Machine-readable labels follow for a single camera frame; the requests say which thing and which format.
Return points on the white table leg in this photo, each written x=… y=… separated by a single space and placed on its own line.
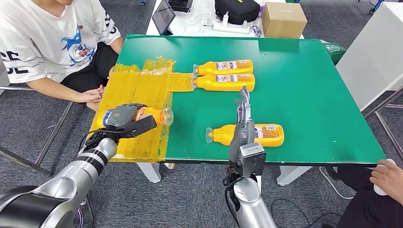
x=292 y=174
x=151 y=173

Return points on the small purple packet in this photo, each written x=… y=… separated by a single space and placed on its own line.
x=256 y=31

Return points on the white handheld controller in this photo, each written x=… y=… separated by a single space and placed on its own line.
x=379 y=190

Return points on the black case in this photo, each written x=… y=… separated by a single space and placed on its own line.
x=179 y=4

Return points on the metal table frame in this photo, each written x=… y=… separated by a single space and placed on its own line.
x=377 y=115

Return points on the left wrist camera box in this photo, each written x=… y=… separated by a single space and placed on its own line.
x=141 y=124

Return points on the brown cardboard box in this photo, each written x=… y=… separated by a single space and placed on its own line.
x=283 y=20

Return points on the metal chair frame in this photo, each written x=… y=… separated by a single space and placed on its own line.
x=12 y=88

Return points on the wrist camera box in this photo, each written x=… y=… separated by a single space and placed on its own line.
x=141 y=124
x=252 y=159

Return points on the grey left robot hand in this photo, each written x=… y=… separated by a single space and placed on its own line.
x=124 y=114

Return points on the orange detergent bottle clear cap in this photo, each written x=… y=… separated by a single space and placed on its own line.
x=220 y=135
x=220 y=86
x=152 y=111
x=207 y=68

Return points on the person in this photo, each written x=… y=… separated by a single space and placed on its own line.
x=47 y=37
x=387 y=179

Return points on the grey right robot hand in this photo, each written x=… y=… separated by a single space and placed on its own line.
x=244 y=132

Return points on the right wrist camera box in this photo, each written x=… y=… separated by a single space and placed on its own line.
x=252 y=159

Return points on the black tablet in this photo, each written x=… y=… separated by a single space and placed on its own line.
x=162 y=15

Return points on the green bin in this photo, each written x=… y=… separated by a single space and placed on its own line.
x=333 y=50

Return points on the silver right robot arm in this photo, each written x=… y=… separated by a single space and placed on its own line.
x=248 y=204

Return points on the yellow taped cardboard board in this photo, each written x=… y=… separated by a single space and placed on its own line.
x=148 y=85

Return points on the black zip bag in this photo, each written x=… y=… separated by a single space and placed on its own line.
x=236 y=9

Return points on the white desk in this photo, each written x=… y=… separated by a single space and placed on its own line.
x=207 y=6

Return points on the white side table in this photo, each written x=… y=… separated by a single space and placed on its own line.
x=374 y=53

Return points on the white power strip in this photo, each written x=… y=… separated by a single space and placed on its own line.
x=231 y=28

